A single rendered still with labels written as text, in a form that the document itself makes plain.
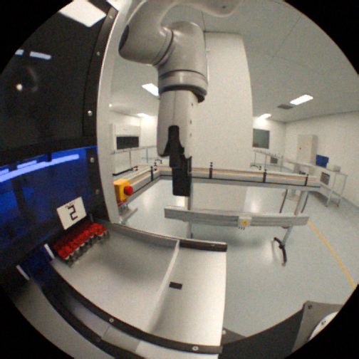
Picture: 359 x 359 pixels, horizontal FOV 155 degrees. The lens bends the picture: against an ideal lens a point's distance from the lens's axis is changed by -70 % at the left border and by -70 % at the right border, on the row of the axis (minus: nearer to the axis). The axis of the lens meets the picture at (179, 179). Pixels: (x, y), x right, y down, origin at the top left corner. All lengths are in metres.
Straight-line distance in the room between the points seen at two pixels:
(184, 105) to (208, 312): 0.36
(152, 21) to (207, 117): 1.54
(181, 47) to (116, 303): 0.48
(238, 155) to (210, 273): 1.49
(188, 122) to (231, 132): 1.51
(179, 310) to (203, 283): 0.09
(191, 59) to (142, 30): 0.08
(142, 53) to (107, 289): 0.45
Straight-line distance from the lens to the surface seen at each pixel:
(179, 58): 0.22
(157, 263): 0.37
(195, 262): 0.38
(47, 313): 0.41
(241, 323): 1.28
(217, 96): 1.76
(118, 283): 0.36
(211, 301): 0.33
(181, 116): 0.18
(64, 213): 0.38
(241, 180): 1.11
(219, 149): 1.66
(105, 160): 0.46
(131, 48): 0.21
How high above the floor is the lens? 1.18
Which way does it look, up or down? 17 degrees down
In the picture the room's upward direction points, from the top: straight up
